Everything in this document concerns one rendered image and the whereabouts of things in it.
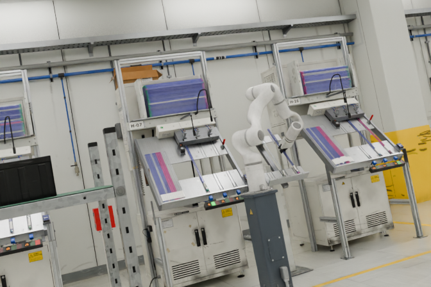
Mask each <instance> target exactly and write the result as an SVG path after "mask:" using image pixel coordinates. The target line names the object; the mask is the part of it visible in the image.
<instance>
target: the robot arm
mask: <svg viewBox="0 0 431 287"><path fill-rule="evenodd" d="M246 98H247V99H248V100H250V101H253V102H252V103H251V104H250V106H249V109H248V114H247V120H248V122H249V123H250V124H251V127H250V128H249V129H244V130H240V131H237V132H235V133H234V134H233V135H232V145H233V147H234V148H235V150H236V151H237V152H238V153H239V154H240V155H241V156H242V158H243V161H244V167H245V171H246V177H247V181H248V188H249V192H246V193H244V194H245V195H253V194H258V193H264V192H269V191H271V190H273V189H272V188H267V184H266V178H265V174H264V168H263V164H262V158H261V155H260V154H259V153H256V152H253V151H252V150H251V149H250V148H249V147H252V146H256V145H260V144H261V143H262V142H263V141H264V131H263V129H262V125H261V118H262V113H263V110H264V108H265V107H266V105H267V104H268V103H269V102H270V101H272V102H273V104H274V106H275V108H276V110H277V112H278V114H279V116H280V118H281V119H288V118H289V117H290V118H291V119H292V121H293V123H292V124H291V125H290V127H289V129H288V131H287V132H286V134H285V137H284V138H283V139H282V140H281V141H280V143H279V147H278V148H279V149H280V152H281V154H282V153H283V150H284V151H286V150H287V149H288V148H290V147H292V145H293V143H294V141H295V139H296V138H297V136H298V134H299V133H300V131H301V130H302V129H303V127H304V124H303V121H302V119H301V117H300V116H299V115H298V114H297V113H296V112H294V111H291V110H290V109H289V107H288V105H287V103H286V101H285V99H284V97H283V95H282V93H281V91H280V89H279V87H278V86H277V85H276V84H274V83H264V84H261V85H257V86H253V87H250V88H248V89H247V90H246Z"/></svg>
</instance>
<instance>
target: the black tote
mask: <svg viewBox="0 0 431 287"><path fill-rule="evenodd" d="M54 196H57V194H56V187H55V179H54V175H53V168H52V163H51V156H50V155H49V156H42V157H37V158H30V159H25V160H18V161H11V162H6V163H0V207H1V206H7V205H11V204H17V203H21V202H28V201H34V200H38V199H44V198H48V197H54Z"/></svg>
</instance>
